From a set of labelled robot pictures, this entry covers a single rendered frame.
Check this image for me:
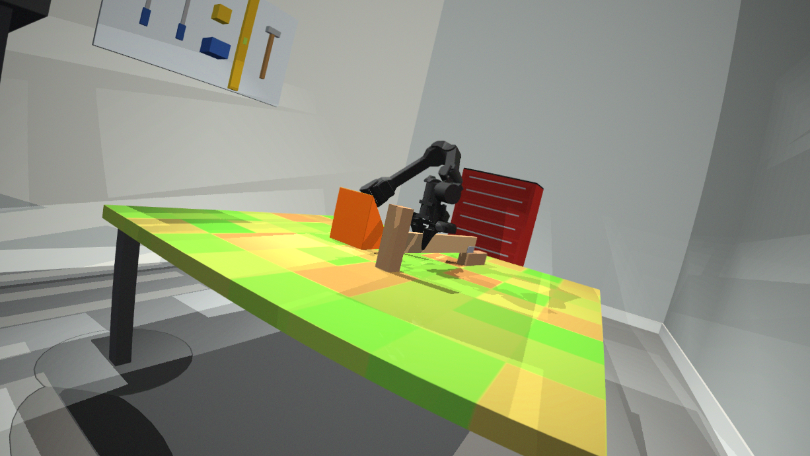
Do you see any long tan wooden rail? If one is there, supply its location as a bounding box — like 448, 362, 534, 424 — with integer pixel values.
404, 232, 477, 253

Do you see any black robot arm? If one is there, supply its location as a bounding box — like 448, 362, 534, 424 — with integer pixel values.
359, 141, 463, 207

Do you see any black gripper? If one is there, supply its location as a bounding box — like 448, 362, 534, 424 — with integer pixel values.
410, 197, 457, 250

